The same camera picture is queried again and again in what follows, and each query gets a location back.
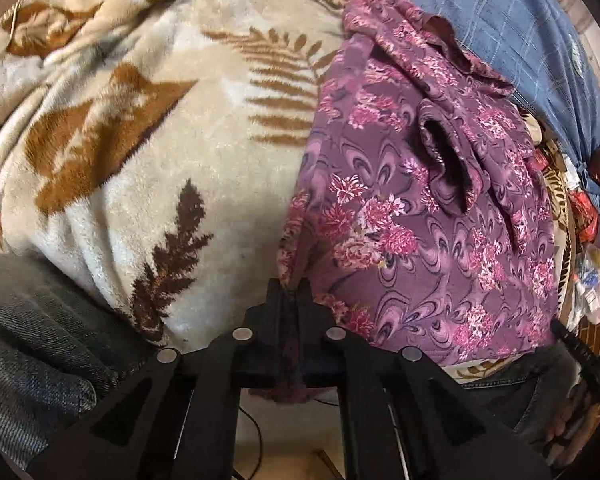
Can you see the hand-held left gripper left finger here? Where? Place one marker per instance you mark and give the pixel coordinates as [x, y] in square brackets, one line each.
[276, 312]

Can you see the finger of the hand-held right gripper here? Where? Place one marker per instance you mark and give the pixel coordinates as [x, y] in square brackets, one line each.
[566, 340]

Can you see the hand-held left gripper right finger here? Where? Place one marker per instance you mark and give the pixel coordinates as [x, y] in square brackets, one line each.
[304, 312]

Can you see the purple floral garment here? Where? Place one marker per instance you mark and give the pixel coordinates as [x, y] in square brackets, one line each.
[405, 240]

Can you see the person's right hand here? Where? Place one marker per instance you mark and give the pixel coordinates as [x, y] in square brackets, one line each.
[572, 420]

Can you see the person's jeans right leg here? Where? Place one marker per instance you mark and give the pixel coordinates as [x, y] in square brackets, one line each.
[505, 395]

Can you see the person's jeans leg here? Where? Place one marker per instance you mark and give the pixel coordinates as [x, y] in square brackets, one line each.
[505, 395]
[35, 340]

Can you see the pile of plastic bags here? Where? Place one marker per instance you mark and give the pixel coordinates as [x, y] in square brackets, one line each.
[592, 240]

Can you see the cream leaf-print fleece blanket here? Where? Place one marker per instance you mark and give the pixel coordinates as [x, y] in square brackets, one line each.
[145, 150]

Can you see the person's jeans left leg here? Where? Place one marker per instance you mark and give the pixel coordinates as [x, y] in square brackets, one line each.
[35, 340]

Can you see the blue checked bed sheet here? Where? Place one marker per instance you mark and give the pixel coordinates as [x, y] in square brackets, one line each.
[500, 25]

